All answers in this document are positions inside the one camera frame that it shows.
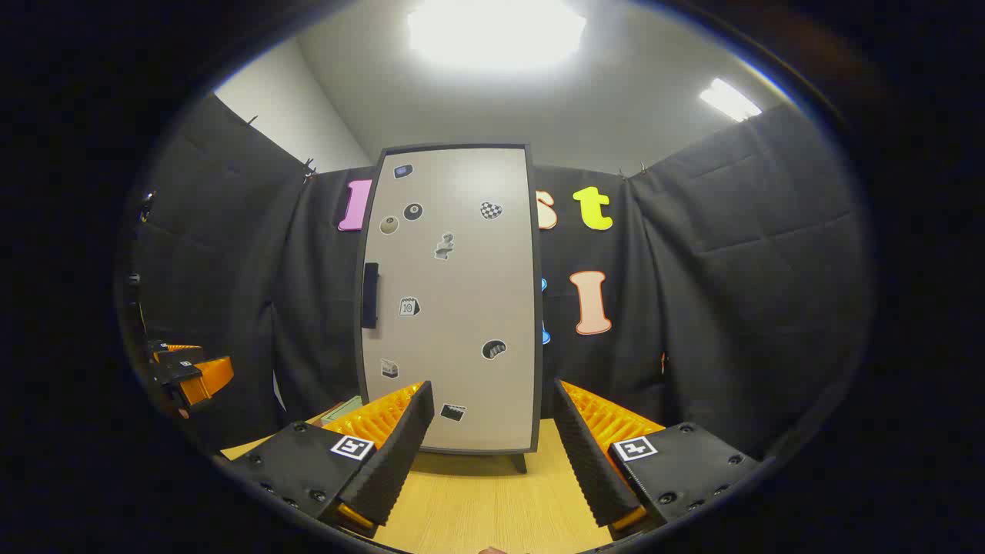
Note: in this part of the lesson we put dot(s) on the grey cabinet door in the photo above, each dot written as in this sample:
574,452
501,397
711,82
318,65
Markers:
454,323

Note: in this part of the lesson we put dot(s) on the large ceiling light panel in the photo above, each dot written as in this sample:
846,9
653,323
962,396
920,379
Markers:
496,31

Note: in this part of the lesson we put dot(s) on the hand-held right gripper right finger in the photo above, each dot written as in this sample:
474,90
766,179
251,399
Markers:
589,454

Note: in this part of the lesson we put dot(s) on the narrow ceiling light strip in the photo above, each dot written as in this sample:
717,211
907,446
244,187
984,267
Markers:
729,100

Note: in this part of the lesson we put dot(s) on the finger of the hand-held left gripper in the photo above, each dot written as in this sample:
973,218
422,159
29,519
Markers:
178,354
204,381

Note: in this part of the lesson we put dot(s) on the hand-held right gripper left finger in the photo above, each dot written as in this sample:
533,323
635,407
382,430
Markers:
400,454

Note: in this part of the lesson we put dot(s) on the black backdrop cloth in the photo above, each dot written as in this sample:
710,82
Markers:
731,269

